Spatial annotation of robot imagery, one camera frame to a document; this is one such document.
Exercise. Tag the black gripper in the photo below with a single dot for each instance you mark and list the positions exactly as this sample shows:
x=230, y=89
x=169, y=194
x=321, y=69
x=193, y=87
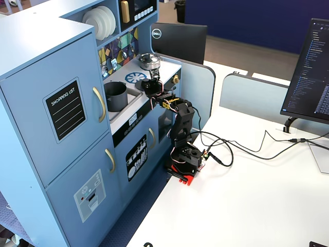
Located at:
x=149, y=85

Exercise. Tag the dark gray pot lid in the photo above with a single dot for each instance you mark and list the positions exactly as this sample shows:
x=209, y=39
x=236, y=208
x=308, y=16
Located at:
x=138, y=84

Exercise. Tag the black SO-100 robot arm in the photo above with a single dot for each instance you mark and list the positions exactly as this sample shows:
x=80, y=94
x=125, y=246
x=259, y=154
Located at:
x=183, y=121

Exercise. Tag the shiny silver pot lid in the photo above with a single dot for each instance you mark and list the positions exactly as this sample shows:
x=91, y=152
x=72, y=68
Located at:
x=148, y=57

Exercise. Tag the white toy sink basin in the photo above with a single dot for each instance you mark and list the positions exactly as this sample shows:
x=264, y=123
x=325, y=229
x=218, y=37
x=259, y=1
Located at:
x=133, y=97

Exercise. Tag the dark gray pot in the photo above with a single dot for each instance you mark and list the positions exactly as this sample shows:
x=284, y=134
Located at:
x=117, y=99

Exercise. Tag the gold stove knob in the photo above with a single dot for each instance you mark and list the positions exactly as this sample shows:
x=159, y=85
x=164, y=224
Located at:
x=176, y=79

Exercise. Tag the silver toy ladle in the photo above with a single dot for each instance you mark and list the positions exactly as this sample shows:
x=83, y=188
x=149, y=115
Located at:
x=124, y=54

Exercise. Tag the silver toy spatula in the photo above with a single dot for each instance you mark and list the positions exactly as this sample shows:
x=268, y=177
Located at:
x=114, y=63

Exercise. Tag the silver toy spoon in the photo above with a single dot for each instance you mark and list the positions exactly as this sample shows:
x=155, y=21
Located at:
x=132, y=48

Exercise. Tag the silver toy whisk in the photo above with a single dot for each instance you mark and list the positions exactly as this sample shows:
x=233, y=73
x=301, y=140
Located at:
x=104, y=70

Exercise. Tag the black Dell monitor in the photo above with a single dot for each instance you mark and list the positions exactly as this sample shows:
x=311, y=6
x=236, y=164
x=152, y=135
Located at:
x=180, y=42

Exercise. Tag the white plate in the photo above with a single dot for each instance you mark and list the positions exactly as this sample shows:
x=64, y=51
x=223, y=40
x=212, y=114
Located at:
x=105, y=21
x=91, y=25
x=112, y=19

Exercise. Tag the black toy microwave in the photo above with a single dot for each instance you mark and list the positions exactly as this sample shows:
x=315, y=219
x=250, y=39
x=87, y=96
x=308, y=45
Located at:
x=138, y=10

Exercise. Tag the black shopping list sticker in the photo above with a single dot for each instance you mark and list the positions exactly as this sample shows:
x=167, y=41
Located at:
x=65, y=110

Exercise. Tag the black trash bin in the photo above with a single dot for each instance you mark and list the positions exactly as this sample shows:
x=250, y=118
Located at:
x=180, y=10

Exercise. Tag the black table clamp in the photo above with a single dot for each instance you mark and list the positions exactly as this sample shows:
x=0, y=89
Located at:
x=177, y=175

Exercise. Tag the blue toy kitchen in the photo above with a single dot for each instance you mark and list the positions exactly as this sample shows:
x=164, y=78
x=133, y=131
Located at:
x=51, y=115

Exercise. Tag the small black round object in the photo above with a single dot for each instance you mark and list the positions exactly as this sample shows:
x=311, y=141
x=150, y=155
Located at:
x=147, y=244

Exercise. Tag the black monitor showing code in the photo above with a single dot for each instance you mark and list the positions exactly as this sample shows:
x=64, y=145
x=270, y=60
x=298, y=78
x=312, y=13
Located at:
x=308, y=77

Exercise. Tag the flat black device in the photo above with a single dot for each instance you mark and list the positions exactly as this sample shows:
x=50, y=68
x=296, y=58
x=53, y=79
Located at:
x=318, y=244

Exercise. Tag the red robot base mount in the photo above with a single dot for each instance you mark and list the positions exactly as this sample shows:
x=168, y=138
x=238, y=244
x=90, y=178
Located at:
x=189, y=179

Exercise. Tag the gray monitor base plate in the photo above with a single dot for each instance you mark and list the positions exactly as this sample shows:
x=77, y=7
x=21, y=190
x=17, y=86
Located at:
x=320, y=157

